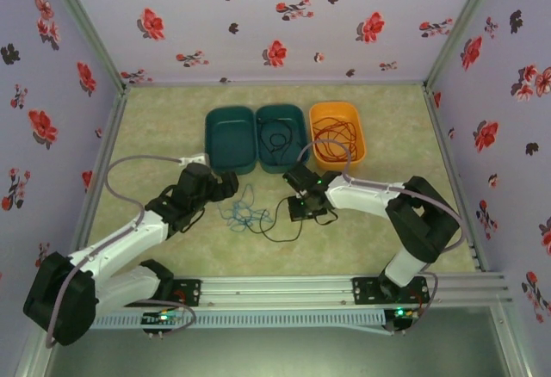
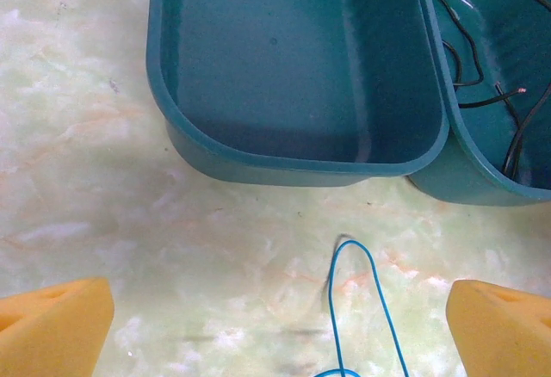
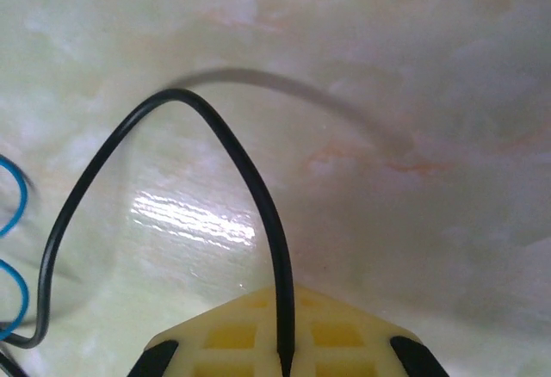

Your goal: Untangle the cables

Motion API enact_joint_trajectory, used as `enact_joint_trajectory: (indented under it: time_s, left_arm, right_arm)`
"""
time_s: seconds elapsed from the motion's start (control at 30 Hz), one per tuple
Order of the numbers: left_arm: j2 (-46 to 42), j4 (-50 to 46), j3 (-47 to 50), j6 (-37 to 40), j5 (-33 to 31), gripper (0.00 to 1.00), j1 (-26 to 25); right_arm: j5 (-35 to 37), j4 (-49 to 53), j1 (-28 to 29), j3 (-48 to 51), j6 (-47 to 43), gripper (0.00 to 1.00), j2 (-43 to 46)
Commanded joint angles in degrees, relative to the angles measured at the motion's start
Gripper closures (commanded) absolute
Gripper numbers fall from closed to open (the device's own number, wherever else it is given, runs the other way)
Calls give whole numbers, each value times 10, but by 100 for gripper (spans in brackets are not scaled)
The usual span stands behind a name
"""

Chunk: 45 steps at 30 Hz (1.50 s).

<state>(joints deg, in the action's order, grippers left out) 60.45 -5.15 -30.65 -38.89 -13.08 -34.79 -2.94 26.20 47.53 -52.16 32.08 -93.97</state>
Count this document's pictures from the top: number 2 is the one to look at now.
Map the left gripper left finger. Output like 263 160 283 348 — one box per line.
0 276 115 377

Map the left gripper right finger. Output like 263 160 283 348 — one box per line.
445 280 551 377

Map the blue cable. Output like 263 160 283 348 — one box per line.
313 240 410 377

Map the black cable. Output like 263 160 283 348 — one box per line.
430 0 551 178

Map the teal plastic bin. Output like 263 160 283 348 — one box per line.
406 0 551 207
145 0 451 188

